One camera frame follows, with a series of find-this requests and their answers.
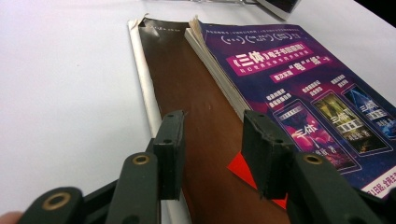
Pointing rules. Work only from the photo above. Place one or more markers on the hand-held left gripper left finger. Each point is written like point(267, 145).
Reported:
point(169, 155)

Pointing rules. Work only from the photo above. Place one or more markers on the purple magazine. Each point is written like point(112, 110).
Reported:
point(295, 77)

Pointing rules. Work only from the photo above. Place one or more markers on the dark brown magazine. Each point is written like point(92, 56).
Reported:
point(193, 93)

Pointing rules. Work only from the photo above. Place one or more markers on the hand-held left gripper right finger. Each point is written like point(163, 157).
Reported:
point(267, 158)

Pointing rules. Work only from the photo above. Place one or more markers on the white table board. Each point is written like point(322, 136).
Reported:
point(62, 93)

